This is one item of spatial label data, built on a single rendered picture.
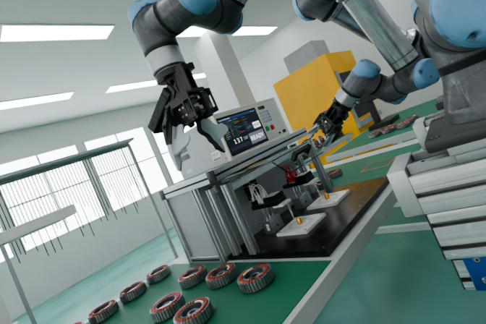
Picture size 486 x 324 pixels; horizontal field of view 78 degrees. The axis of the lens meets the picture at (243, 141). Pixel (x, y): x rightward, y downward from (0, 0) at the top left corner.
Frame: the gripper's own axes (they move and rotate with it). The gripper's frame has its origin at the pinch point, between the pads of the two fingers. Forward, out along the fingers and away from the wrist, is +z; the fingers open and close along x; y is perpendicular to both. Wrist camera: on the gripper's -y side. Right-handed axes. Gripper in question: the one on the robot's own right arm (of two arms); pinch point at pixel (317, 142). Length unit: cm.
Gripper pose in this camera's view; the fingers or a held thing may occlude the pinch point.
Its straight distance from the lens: 120.2
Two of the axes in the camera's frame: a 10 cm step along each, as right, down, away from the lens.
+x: 6.7, 6.4, -3.7
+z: -3.6, 7.2, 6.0
